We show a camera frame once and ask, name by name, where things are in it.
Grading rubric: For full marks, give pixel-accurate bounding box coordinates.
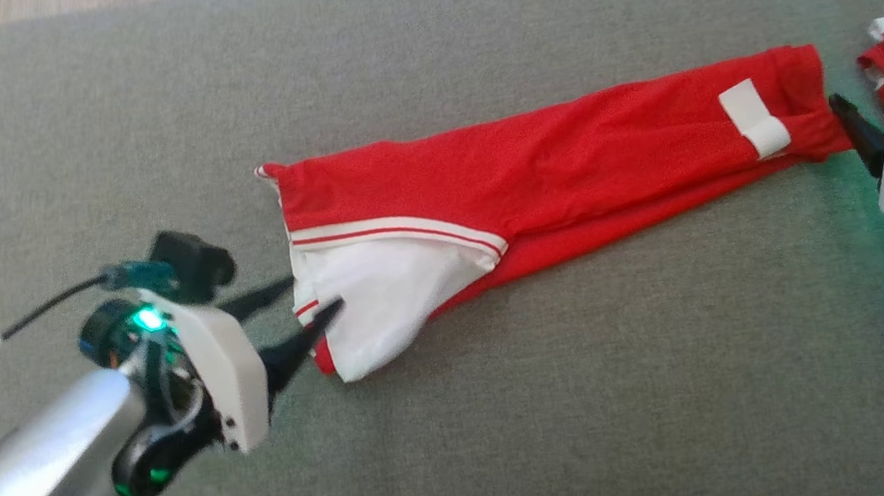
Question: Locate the red and white basketball jersey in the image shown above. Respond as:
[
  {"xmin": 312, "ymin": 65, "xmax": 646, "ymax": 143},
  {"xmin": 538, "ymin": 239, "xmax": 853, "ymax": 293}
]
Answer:
[{"xmin": 247, "ymin": 38, "xmax": 875, "ymax": 392}]

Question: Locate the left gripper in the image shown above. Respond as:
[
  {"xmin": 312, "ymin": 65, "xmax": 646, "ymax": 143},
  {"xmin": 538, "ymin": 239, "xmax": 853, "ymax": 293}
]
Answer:
[{"xmin": 137, "ymin": 266, "xmax": 361, "ymax": 465}]

